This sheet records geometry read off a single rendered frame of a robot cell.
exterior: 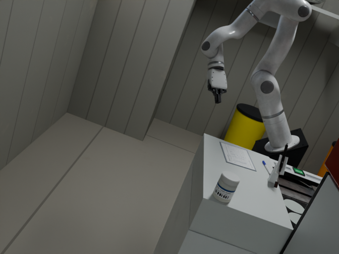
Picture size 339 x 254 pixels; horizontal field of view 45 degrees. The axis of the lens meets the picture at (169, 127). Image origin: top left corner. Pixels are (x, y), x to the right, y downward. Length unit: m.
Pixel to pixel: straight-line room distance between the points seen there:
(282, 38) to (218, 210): 1.00
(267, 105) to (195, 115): 2.54
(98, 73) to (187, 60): 1.07
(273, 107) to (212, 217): 0.85
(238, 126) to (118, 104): 1.19
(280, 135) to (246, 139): 1.91
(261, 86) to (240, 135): 2.07
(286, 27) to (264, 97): 0.37
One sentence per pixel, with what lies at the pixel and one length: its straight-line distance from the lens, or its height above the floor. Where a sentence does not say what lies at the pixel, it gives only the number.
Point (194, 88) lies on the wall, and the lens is 4.57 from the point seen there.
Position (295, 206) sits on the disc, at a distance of 1.92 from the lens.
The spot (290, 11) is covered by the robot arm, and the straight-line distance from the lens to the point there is 2.10.
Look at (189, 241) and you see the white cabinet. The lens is 1.60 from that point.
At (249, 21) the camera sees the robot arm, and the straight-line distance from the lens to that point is 2.12.
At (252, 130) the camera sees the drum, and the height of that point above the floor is 0.46.
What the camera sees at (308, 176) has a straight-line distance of 2.17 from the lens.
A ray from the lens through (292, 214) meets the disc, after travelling 1.85.
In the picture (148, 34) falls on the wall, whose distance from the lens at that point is 3.77.
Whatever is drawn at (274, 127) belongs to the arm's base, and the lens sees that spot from 2.23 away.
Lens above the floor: 1.67
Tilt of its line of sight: 21 degrees down
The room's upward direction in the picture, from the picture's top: 21 degrees clockwise
